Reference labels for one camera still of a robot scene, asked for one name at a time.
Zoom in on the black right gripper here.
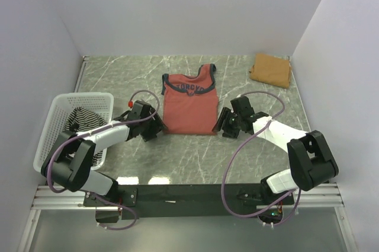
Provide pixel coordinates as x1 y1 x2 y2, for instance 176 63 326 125
211 106 242 139

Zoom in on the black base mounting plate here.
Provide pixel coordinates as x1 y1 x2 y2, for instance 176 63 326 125
83 183 294 225

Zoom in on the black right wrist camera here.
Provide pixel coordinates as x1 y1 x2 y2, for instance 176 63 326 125
230 96 255 119

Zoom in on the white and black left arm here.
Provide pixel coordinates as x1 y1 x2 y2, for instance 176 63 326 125
40 100 167 206

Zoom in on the tan tank top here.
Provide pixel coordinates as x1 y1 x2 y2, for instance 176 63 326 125
249 53 291 89

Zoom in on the red printed tank top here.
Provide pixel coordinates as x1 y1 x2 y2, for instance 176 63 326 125
162 63 219 135

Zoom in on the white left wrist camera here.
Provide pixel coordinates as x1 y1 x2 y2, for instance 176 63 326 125
128 100 150 114

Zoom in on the black white striped tank top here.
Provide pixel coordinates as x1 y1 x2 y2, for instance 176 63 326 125
65 107 108 167

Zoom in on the white plastic laundry basket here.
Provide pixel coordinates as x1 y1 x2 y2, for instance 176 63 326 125
33 92 114 172

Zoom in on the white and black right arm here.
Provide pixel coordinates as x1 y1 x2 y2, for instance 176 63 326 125
213 107 339 204

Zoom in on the aluminium rail frame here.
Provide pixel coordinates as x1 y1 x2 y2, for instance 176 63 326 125
31 183 344 210

